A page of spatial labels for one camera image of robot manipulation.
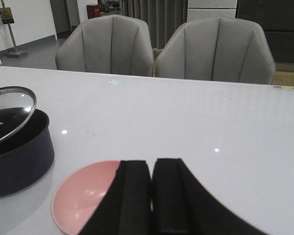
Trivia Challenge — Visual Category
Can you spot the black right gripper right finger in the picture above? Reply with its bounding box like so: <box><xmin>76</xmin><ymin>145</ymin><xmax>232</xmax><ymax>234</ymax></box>
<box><xmin>152</xmin><ymin>158</ymin><xmax>264</xmax><ymax>235</ymax></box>

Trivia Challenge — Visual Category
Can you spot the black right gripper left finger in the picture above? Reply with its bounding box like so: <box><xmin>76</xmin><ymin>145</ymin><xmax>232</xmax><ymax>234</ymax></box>
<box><xmin>79</xmin><ymin>160</ymin><xmax>151</xmax><ymax>235</ymax></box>

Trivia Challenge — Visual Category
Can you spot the pink plastic bowl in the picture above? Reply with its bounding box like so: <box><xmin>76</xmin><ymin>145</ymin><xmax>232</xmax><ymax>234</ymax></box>
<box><xmin>51</xmin><ymin>160</ymin><xmax>121</xmax><ymax>235</ymax></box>

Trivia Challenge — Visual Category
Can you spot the glass lid with blue knob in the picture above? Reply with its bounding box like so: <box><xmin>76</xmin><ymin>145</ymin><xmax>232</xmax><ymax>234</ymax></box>
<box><xmin>0</xmin><ymin>86</ymin><xmax>37</xmax><ymax>143</ymax></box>

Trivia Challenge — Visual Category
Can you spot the right grey upholstered chair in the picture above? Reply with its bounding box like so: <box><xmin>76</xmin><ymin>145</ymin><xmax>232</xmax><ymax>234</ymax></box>
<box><xmin>155</xmin><ymin>16</ymin><xmax>276</xmax><ymax>85</ymax></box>

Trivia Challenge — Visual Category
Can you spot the grey upholstered chair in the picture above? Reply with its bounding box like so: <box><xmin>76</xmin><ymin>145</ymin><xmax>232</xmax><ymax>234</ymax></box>
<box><xmin>155</xmin><ymin>16</ymin><xmax>276</xmax><ymax>85</ymax></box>
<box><xmin>55</xmin><ymin>15</ymin><xmax>154</xmax><ymax>76</ymax></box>

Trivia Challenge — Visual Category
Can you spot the left grey upholstered chair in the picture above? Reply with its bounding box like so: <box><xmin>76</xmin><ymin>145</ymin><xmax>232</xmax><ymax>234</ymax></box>
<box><xmin>55</xmin><ymin>15</ymin><xmax>154</xmax><ymax>76</ymax></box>

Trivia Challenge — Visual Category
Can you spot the white cabinet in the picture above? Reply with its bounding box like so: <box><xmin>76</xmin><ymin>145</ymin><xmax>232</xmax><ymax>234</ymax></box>
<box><xmin>187</xmin><ymin>0</ymin><xmax>238</xmax><ymax>22</ymax></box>

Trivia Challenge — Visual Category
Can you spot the red bin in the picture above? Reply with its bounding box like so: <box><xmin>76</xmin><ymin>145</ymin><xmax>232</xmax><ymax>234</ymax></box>
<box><xmin>86</xmin><ymin>4</ymin><xmax>101</xmax><ymax>19</ymax></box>

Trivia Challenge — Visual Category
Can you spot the yellow warning sign stand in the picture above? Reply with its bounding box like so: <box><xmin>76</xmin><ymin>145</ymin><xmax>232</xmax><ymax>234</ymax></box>
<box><xmin>0</xmin><ymin>0</ymin><xmax>27</xmax><ymax>58</ymax></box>

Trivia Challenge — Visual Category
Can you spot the dark blue saucepan purple handle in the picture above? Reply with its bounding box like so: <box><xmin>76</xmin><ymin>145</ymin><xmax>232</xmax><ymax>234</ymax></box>
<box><xmin>0</xmin><ymin>109</ymin><xmax>54</xmax><ymax>197</ymax></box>

